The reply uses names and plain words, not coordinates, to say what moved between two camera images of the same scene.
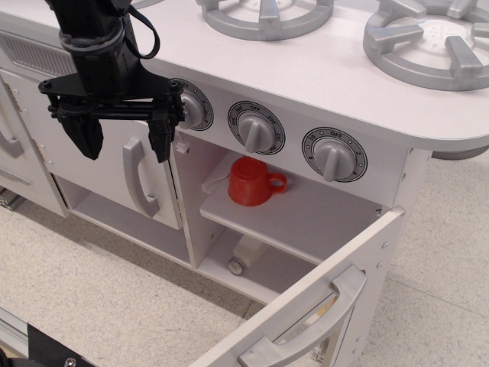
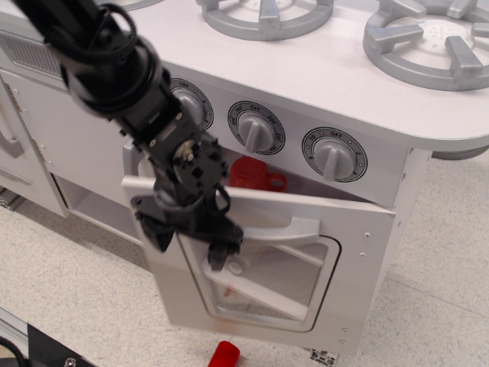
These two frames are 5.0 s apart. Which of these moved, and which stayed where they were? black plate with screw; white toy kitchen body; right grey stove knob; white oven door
Moved: white oven door
Stayed: white toy kitchen body; black plate with screw; right grey stove knob
